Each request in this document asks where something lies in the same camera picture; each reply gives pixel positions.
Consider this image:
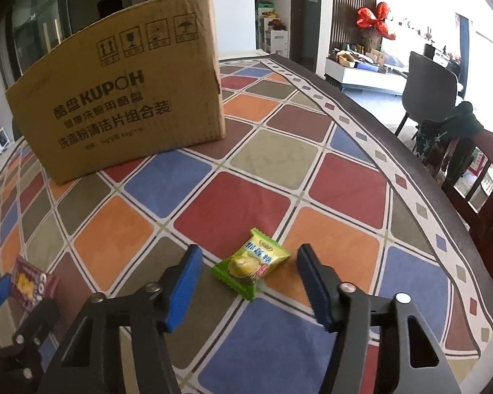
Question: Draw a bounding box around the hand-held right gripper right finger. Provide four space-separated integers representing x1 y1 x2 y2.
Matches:
297 244 463 394

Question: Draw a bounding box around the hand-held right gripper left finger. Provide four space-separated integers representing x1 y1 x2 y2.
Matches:
37 245 204 394

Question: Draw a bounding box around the striped biscuit packet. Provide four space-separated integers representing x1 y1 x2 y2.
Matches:
9 256 59 310

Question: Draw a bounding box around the green yellow candy packet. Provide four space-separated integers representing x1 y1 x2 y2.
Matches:
212 228 292 302

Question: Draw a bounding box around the brown cardboard box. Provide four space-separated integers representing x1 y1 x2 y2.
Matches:
5 0 227 185

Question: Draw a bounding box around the colourful checkered tablecloth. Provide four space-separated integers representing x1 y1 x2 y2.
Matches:
0 53 493 394

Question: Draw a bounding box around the dark wooden chair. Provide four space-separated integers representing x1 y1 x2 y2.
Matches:
441 129 493 280

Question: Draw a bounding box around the dark clothing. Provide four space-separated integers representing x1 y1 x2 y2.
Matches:
415 100 485 181

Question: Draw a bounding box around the white low cabinet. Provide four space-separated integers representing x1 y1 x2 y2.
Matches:
324 55 407 97

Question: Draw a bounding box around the dark grey chair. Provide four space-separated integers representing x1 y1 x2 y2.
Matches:
394 51 461 136

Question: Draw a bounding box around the white shelf rack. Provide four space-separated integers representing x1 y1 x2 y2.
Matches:
261 6 290 58

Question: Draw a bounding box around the dark door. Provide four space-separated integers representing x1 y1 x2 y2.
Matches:
290 0 323 72

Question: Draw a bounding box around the red foil balloon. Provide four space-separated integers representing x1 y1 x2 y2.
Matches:
357 2 397 41

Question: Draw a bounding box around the glass door cabinet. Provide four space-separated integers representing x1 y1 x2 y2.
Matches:
8 0 68 77

